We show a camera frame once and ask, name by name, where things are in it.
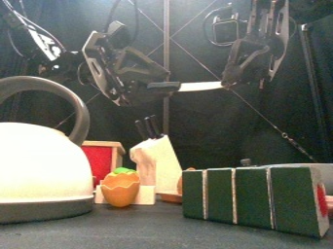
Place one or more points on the small black knob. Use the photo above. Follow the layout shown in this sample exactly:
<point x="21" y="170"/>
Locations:
<point x="246" y="161"/>

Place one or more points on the brown wooden board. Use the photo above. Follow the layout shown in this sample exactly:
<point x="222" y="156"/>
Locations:
<point x="170" y="196"/>

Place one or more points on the red wooden toy box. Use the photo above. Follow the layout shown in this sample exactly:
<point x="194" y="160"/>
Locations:
<point x="101" y="159"/>

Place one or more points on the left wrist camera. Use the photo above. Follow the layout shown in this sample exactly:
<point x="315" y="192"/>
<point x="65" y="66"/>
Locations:
<point x="117" y="34"/>

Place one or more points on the orange toy eggshell cup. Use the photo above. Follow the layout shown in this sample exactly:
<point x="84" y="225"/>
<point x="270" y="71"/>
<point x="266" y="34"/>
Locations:
<point x="120" y="191"/>

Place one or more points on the black frame post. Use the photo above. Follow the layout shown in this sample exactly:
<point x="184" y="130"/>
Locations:
<point x="314" y="107"/>

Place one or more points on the white wooden knife block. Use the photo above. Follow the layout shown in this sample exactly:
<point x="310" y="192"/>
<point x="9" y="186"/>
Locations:
<point x="162" y="165"/>

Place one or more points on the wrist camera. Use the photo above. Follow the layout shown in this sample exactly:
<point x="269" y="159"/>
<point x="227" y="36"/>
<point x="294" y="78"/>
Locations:
<point x="224" y="30"/>
<point x="117" y="34"/>

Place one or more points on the grey vertical frame pole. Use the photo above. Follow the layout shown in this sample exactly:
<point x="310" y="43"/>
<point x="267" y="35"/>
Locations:
<point x="166" y="32"/>

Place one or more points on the green toy piece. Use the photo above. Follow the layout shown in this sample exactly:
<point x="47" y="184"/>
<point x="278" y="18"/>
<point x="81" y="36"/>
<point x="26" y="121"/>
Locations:
<point x="123" y="170"/>

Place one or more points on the green wooden watermelon slice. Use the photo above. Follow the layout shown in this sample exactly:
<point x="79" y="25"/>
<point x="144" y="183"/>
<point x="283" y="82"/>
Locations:
<point x="192" y="194"/>
<point x="219" y="195"/>
<point x="251" y="197"/>

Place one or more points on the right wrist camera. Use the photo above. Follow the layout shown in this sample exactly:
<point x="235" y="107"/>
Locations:
<point x="224" y="30"/>

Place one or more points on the white blade toy knife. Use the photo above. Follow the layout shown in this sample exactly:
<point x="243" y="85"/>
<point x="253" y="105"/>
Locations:
<point x="199" y="86"/>

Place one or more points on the green watermelon end piece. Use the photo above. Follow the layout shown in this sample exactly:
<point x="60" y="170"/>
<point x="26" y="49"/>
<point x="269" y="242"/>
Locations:
<point x="297" y="201"/>

